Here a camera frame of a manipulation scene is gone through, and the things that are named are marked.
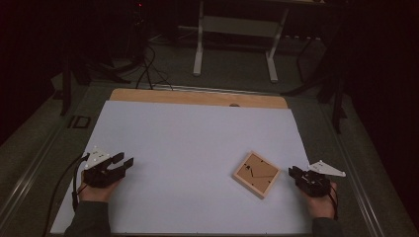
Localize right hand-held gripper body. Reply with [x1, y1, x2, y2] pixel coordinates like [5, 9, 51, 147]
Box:
[295, 159, 347, 198]

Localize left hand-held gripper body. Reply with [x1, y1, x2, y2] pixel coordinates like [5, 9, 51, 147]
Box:
[81, 145, 126, 190]

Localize square wooden picture frame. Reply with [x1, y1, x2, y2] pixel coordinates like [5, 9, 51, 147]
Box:
[231, 150, 283, 200]

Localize person's left hand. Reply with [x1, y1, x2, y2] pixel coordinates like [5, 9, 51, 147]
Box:
[78, 179, 123, 203]

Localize person's right hand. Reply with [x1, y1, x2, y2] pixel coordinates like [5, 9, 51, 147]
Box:
[300, 182, 339, 219]

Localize black floor socket box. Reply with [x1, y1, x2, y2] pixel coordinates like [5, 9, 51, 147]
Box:
[67, 115, 92, 129]

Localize white table mat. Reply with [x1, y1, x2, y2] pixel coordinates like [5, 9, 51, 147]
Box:
[49, 100, 332, 236]

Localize black tripod stand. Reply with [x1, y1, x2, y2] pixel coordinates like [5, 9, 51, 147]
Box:
[281, 36, 349, 135]

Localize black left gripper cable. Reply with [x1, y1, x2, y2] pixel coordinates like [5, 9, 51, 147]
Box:
[42, 152, 91, 237]

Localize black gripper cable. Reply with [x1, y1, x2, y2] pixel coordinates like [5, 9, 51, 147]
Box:
[42, 152, 91, 237]
[327, 182, 340, 221]

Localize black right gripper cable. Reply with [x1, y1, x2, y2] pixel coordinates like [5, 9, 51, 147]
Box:
[327, 182, 340, 221]

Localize metal floor rail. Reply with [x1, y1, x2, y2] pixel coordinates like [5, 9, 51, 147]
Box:
[0, 126, 67, 220]
[324, 105, 386, 237]
[152, 83, 285, 97]

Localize black floor cables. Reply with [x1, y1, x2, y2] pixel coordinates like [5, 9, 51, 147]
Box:
[134, 43, 175, 92]

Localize white metal table frame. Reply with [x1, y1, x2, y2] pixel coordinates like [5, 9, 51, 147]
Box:
[192, 0, 292, 84]

